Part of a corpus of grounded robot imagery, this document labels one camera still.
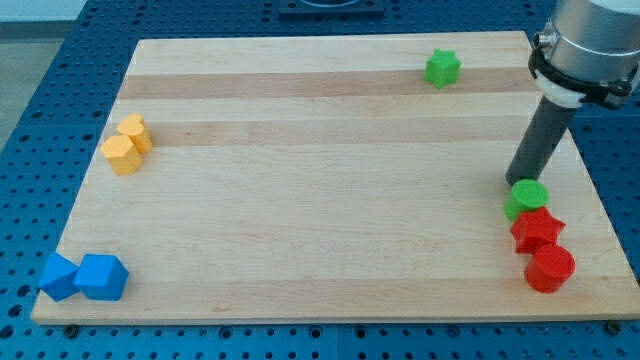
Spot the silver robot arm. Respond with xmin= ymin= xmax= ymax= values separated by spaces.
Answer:
xmin=529 ymin=0 xmax=639 ymax=109

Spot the green star block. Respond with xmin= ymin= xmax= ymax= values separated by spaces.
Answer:
xmin=423 ymin=49 xmax=461 ymax=89

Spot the red star block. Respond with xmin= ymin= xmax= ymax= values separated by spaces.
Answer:
xmin=510 ymin=207 xmax=566 ymax=254

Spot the wooden board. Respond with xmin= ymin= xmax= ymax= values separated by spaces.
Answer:
xmin=32 ymin=31 xmax=639 ymax=325

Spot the yellow heart block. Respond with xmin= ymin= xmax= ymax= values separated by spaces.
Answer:
xmin=116 ymin=113 xmax=153 ymax=153

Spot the yellow hexagon block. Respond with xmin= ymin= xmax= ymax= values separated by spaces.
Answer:
xmin=100 ymin=135 xmax=143 ymax=176

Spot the green cylinder block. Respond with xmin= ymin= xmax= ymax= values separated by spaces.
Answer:
xmin=503 ymin=179 xmax=549 ymax=221

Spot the blue pentagon block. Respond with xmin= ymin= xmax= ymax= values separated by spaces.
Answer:
xmin=73 ymin=254 xmax=129 ymax=301

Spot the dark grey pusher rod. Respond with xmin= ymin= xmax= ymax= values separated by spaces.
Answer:
xmin=505 ymin=96 xmax=577 ymax=185

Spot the red cylinder block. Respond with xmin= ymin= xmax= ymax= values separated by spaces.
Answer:
xmin=524 ymin=244 xmax=576 ymax=293

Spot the blue cube block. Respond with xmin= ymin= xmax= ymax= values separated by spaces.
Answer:
xmin=38 ymin=252 xmax=79 ymax=302

